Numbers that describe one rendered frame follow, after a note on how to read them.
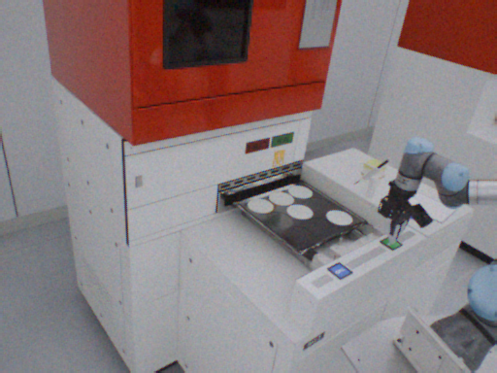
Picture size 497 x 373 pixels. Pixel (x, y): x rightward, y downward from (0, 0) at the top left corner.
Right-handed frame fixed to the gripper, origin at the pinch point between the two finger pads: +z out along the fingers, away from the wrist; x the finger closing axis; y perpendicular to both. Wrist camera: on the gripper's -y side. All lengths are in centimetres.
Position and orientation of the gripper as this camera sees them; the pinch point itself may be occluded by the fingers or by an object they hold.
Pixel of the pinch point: (394, 241)
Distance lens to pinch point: 151.0
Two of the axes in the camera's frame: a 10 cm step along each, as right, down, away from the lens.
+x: -7.8, 2.5, -5.8
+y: -6.2, -4.6, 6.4
